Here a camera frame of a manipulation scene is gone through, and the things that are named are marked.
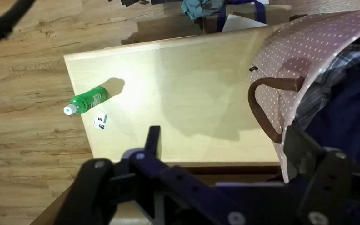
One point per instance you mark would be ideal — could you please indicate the green plastic bottle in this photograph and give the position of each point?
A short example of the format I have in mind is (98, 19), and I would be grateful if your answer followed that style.
(88, 99)

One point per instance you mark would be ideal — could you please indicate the white paper sheet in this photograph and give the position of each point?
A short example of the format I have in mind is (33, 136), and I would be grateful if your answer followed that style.
(240, 24)

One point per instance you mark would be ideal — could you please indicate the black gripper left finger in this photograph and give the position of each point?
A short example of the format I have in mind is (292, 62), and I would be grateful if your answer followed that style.
(93, 191)

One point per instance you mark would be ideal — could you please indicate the black cloth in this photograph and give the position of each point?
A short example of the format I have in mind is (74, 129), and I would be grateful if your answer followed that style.
(350, 107)

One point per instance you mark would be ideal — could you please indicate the teal cloth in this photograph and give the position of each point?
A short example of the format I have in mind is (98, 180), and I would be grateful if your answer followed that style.
(200, 9)

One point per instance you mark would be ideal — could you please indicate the pink dotted laundry bag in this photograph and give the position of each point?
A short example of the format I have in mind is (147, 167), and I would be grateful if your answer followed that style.
(297, 45)

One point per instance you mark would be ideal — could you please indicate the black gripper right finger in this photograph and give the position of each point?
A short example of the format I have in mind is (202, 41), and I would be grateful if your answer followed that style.
(334, 187)

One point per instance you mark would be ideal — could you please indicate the white number tag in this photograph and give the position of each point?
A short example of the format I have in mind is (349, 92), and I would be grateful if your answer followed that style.
(100, 122)

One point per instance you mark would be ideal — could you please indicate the blue plaid cloth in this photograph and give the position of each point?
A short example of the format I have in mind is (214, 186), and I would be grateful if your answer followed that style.
(343, 57)

